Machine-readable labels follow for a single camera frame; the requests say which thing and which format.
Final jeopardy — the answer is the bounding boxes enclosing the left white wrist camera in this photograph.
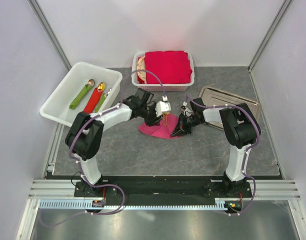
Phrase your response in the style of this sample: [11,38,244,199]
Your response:
[155,95,171,117]

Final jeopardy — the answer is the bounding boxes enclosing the red rolled napkin set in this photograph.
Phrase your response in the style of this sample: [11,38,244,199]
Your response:
[83,82,106,114]

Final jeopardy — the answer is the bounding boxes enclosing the gold fork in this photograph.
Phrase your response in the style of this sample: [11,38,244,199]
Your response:
[162,114,167,127]

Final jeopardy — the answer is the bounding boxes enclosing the white perforated basket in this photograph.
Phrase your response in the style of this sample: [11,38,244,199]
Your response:
[131,52,195,92]

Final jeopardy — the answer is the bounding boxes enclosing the patterned paper plates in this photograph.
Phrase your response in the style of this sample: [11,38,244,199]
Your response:
[136,55,147,84]

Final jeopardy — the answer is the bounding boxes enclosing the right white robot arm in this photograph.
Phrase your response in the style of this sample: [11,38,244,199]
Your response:
[170,97,261,198]

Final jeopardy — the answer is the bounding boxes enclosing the pink paper napkin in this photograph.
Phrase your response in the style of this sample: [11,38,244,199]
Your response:
[138,113,178,139]

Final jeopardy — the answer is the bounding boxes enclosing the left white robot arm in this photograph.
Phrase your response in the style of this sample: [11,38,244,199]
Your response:
[65,88,171,197]

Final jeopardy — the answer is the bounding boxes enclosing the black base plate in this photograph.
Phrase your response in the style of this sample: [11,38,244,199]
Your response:
[74,176,252,199]

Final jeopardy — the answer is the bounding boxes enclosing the aluminium rail frame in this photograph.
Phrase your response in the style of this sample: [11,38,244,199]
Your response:
[16,179,306,240]

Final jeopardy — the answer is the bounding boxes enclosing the gold spoon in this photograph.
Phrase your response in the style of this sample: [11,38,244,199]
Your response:
[163,113,169,127]

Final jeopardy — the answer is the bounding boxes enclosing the stack of red napkins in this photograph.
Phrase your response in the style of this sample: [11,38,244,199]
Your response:
[144,50,193,85]

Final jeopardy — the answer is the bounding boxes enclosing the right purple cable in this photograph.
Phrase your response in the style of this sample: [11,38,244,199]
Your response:
[185,93,263,217]

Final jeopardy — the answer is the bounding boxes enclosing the silver metal tray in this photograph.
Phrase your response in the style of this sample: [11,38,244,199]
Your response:
[199,86,262,123]

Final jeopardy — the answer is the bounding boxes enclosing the slotted cable duct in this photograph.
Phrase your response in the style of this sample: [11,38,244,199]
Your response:
[40,198,241,211]

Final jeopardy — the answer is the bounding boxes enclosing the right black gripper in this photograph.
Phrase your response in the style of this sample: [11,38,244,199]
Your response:
[170,113,201,138]

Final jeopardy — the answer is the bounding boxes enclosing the white plastic tub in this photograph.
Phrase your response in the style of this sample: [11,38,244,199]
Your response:
[39,61,123,127]

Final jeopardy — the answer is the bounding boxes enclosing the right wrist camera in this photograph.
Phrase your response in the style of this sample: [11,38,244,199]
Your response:
[181,101,193,117]

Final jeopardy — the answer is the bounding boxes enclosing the purple cable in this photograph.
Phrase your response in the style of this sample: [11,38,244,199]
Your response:
[39,69,169,228]
[185,93,263,217]

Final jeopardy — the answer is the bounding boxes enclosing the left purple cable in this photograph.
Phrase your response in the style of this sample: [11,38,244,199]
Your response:
[39,69,169,228]

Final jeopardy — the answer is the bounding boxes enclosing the green rolled napkin set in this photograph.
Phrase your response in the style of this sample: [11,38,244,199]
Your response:
[69,79,95,110]

